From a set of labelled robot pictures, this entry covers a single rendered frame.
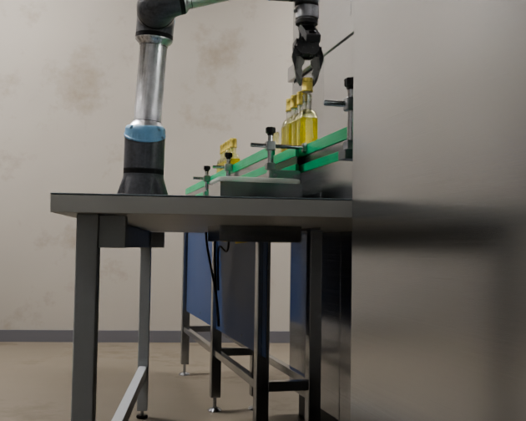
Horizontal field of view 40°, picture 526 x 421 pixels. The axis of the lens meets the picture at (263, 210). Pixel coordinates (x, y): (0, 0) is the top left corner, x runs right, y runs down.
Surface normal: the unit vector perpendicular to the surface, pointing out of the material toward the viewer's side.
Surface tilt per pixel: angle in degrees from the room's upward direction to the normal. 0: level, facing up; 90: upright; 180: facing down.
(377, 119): 90
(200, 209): 90
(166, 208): 90
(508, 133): 90
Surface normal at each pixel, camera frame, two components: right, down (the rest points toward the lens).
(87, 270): 0.09, -0.05
